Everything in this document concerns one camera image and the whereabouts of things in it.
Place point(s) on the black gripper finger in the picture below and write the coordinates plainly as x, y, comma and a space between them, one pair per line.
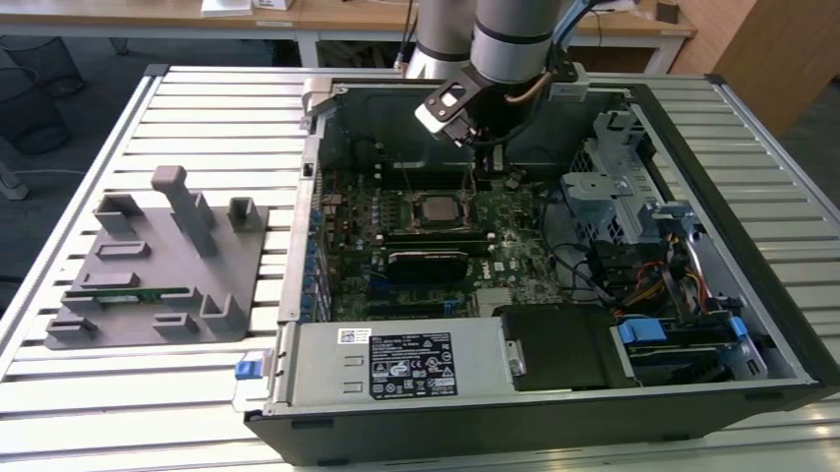
497, 162
483, 162

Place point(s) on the silver CPU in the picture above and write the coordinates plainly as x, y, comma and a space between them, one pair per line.
441, 207

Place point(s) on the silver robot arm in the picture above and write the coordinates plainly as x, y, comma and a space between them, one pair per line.
512, 39

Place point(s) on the CPU socket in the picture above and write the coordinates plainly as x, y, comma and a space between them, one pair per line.
413, 221

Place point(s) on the black RAM slot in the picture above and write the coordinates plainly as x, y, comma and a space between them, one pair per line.
426, 186
436, 240
436, 251
436, 235
426, 174
436, 246
426, 168
426, 180

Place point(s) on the silver drive cage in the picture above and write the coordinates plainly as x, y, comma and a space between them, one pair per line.
588, 192

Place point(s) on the green motherboard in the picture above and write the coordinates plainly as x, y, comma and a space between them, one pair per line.
525, 246

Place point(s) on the black graphics card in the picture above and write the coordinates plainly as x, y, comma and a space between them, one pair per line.
426, 270

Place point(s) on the brown board connector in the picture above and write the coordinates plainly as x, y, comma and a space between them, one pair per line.
333, 199

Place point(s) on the silver chipset heat sink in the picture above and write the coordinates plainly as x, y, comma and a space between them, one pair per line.
496, 301

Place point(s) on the black expansion slot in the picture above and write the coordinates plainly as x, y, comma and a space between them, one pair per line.
406, 310

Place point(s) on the small black box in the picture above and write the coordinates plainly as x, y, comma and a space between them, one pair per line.
667, 13

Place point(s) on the grey metal brace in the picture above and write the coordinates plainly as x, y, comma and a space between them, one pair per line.
710, 270

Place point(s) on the black plastic shroud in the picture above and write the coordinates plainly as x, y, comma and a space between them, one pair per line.
564, 349

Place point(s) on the white box with print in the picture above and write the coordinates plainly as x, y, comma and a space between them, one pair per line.
273, 4

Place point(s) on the blue disk carrier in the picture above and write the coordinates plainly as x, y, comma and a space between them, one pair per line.
643, 332

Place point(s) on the wooden cabinet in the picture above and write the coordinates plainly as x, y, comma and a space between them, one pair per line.
782, 59

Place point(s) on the plain white box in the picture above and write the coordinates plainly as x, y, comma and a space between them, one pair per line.
226, 7

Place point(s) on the silver power supply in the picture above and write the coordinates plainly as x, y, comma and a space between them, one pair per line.
316, 364

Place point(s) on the blue bay latch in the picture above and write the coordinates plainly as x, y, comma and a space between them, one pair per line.
736, 328

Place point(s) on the grey parts rack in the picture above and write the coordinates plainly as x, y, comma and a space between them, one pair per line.
171, 275

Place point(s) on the black PC case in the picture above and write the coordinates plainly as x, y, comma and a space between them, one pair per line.
525, 432

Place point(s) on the metal disk bay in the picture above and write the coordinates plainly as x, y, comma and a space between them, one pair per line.
748, 359

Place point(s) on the blue case latch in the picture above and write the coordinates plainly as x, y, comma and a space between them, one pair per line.
246, 370

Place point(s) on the green RAM stick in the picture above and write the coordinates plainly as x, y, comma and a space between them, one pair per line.
153, 293

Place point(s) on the black mesh waste basket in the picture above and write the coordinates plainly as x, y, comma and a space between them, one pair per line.
46, 59
30, 118

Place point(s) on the white desk leg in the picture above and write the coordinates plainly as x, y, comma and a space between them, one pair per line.
10, 184

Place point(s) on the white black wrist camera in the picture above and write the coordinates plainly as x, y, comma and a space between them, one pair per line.
430, 118

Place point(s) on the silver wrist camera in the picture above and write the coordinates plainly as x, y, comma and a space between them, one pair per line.
568, 93

